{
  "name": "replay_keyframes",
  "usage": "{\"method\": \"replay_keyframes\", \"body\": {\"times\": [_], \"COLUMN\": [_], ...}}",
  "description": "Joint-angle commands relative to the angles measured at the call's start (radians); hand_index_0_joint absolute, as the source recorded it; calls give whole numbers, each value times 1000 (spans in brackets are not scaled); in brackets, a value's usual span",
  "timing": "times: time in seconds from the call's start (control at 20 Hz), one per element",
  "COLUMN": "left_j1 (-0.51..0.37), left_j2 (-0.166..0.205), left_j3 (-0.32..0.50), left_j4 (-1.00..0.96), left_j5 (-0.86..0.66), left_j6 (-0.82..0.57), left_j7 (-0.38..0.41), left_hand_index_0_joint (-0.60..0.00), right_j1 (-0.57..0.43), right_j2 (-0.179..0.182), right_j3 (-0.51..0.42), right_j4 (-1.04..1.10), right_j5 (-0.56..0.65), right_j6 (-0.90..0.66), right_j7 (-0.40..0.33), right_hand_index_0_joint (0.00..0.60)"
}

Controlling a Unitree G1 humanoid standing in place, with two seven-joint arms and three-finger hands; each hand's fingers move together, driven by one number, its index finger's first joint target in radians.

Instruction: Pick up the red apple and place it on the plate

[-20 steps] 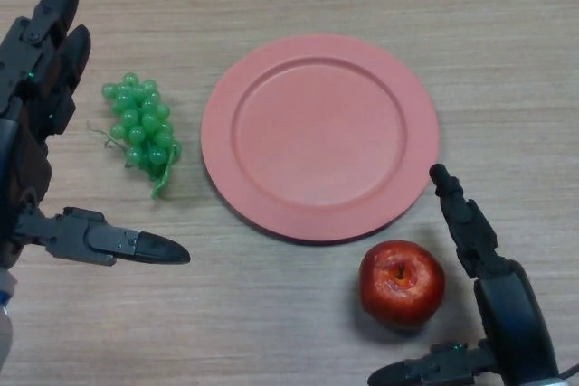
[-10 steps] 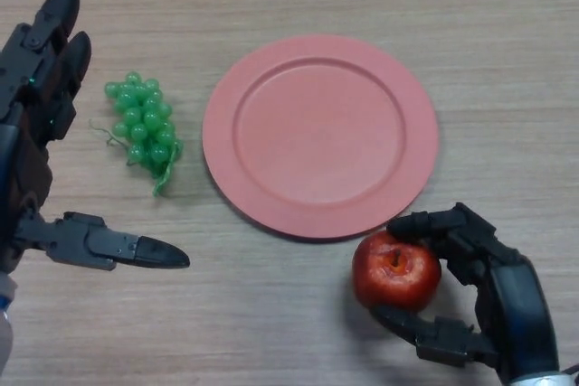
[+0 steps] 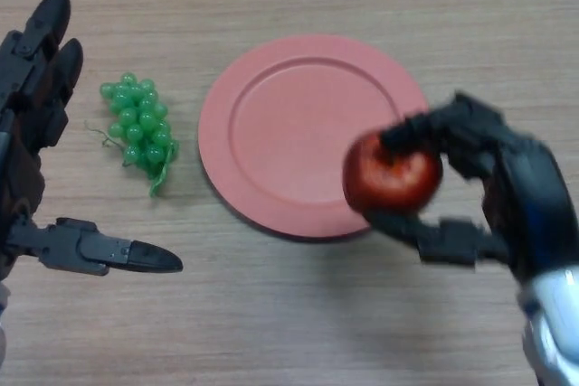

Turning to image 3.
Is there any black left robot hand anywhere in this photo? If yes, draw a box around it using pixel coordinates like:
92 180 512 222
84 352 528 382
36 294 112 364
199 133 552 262
0 0 185 283

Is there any green grape bunch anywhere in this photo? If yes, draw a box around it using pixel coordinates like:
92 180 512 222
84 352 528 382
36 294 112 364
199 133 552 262
83 71 180 198

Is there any red apple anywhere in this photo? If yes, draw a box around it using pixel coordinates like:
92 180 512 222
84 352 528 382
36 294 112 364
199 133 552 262
342 126 443 215

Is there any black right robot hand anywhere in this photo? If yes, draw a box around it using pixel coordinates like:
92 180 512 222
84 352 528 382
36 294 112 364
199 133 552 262
366 90 579 290

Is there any pink round plate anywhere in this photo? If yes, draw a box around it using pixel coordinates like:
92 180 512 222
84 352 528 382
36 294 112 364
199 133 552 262
197 33 431 242

